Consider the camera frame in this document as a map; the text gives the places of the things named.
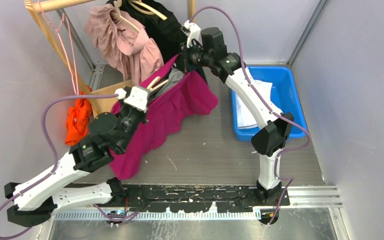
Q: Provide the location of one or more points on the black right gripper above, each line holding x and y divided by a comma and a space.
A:
184, 57

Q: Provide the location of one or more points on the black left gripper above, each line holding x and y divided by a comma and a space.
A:
124, 105

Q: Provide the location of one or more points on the magenta dress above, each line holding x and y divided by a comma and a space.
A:
191, 96

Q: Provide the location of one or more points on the pink pleated garment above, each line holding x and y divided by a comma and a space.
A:
123, 43

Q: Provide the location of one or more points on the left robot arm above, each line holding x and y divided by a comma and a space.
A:
36, 200

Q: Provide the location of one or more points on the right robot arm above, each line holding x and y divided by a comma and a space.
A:
206, 48

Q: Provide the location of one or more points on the wooden hanger under black garment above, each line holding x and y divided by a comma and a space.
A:
144, 8

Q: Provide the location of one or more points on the black garment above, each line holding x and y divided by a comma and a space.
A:
166, 33

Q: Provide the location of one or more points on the wooden clothes rack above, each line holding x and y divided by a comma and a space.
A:
102, 100

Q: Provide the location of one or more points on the orange cloth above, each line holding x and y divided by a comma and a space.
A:
77, 121

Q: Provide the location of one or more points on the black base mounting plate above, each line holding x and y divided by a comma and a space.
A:
196, 202

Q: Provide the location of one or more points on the blue plastic bin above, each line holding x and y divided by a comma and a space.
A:
283, 94

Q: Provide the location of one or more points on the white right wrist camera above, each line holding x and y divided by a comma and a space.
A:
192, 31

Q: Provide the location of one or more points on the aluminium rail frame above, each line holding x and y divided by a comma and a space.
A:
299, 198

